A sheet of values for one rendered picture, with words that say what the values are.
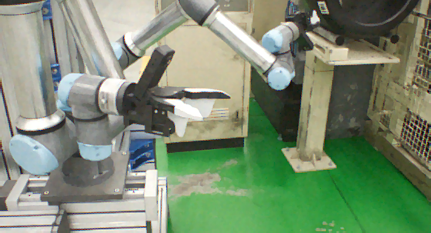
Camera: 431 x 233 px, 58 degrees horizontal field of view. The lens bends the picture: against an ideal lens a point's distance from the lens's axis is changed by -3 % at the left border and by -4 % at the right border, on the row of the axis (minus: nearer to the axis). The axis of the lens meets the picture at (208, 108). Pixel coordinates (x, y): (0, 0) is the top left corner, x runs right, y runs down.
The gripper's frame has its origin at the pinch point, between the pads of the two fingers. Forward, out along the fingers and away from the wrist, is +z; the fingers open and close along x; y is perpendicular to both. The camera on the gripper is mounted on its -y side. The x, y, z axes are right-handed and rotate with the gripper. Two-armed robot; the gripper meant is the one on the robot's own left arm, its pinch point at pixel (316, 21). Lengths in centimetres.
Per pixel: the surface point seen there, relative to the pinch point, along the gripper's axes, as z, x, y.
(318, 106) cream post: 39, 32, -59
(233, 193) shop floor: -21, 59, -86
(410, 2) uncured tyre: 39.3, -26.1, -5.1
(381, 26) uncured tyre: 28.1, -15.7, -11.9
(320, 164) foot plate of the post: 36, 37, -98
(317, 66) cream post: 39, 28, -34
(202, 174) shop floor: -18, 84, -80
